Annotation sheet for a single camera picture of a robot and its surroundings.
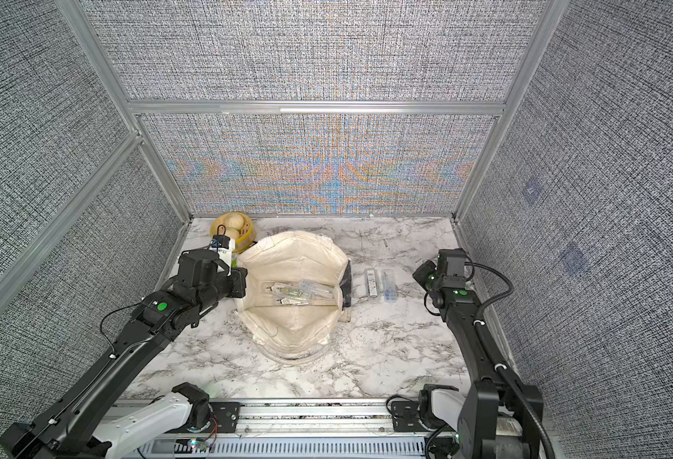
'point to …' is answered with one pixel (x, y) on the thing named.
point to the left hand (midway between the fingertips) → (251, 268)
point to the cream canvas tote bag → (294, 334)
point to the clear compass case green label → (300, 293)
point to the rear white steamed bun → (235, 221)
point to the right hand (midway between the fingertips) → (420, 260)
